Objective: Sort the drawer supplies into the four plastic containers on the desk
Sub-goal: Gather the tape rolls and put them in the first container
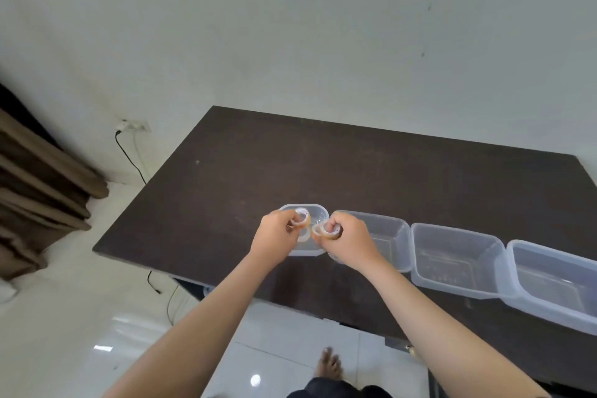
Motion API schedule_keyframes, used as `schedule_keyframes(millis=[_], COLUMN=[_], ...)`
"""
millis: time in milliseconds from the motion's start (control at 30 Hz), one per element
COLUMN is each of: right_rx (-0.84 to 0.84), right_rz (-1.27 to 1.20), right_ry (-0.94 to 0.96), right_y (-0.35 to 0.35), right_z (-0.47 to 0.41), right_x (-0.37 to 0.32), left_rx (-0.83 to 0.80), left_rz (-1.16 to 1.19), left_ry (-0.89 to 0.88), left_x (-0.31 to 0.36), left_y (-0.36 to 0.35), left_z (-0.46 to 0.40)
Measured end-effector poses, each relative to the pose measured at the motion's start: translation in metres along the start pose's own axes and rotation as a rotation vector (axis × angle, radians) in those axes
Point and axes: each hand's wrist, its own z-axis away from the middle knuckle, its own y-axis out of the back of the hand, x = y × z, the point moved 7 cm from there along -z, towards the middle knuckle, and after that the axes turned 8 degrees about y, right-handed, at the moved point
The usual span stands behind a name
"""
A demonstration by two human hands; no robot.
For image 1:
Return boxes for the person's right hand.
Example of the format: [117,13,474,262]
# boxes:
[317,212,386,273]

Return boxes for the white wall outlet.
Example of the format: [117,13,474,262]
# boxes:
[117,119,153,134]

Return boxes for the clear plastic rectangular container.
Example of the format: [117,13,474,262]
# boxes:
[330,210,414,274]
[501,239,597,337]
[410,223,509,301]

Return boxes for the person's dark shorts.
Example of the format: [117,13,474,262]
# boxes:
[286,377,393,398]

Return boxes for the brown curtain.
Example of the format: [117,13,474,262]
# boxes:
[0,83,110,282]

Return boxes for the small clear plastic container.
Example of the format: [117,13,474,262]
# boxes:
[278,203,330,257]

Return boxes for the clear tape roll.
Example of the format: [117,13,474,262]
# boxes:
[289,208,312,229]
[311,221,342,241]

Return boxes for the person's bare foot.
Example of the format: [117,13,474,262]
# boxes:
[314,347,344,381]

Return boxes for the black power cable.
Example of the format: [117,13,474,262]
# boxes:
[114,129,163,296]

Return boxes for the person's left forearm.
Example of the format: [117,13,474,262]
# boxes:
[102,251,267,398]

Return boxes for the person's left hand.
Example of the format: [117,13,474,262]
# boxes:
[250,209,304,268]

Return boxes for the person's right forearm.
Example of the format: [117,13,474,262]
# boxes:
[359,257,552,398]

